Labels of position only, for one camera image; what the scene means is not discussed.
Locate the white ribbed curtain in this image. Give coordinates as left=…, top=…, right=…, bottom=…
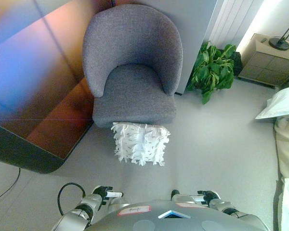
left=208, top=0, right=263, bottom=49

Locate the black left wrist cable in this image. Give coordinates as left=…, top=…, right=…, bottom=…
left=57, top=182, right=86, bottom=217

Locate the thin black floor cable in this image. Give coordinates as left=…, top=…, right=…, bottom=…
left=0, top=167, right=21, bottom=209

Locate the grey robot torso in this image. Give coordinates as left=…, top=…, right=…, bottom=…
left=83, top=201, right=268, bottom=231

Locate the beige nightstand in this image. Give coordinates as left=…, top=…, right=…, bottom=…
left=237, top=33, right=289, bottom=90

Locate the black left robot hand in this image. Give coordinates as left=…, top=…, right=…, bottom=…
left=91, top=184, right=124, bottom=205

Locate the black desk lamp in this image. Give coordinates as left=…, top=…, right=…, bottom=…
left=269, top=12, right=289, bottom=51

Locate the grey fabric armchair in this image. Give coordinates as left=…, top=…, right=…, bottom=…
left=82, top=4, right=184, bottom=129

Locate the green leafy potted plant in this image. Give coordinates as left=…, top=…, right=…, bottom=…
left=186, top=40, right=243, bottom=104

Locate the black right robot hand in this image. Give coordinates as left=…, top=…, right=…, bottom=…
left=194, top=189, right=222, bottom=208

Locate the white fringed pillow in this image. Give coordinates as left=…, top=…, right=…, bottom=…
left=110, top=121, right=171, bottom=168

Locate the white bed pillow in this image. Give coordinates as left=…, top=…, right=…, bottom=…
left=254, top=84, right=289, bottom=120

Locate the dark glossy wooden cabinet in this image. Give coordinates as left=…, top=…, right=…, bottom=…
left=0, top=0, right=116, bottom=174

